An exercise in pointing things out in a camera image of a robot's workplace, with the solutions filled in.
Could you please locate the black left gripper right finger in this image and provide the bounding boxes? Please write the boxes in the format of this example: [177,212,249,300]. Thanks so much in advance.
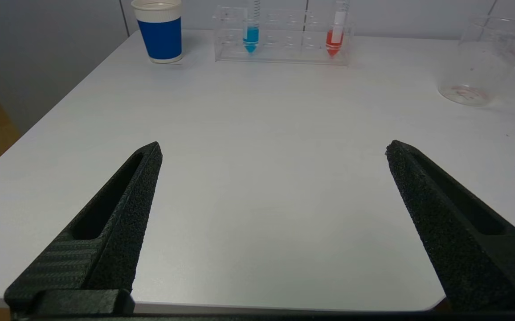
[385,140,515,313]

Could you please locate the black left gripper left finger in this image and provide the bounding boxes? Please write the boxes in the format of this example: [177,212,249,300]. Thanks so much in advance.
[4,142,163,315]

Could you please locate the clear glass beaker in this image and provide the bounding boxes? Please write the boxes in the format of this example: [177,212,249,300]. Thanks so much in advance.
[437,16,515,107]

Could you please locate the test tube with red liquid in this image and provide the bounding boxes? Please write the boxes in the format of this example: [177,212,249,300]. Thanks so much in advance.
[325,0,350,59]

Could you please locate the test tube with blue liquid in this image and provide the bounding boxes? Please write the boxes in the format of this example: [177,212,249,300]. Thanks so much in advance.
[242,0,261,54]

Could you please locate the blue and white paper cup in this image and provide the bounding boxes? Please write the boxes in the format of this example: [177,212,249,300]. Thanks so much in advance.
[131,0,183,64]

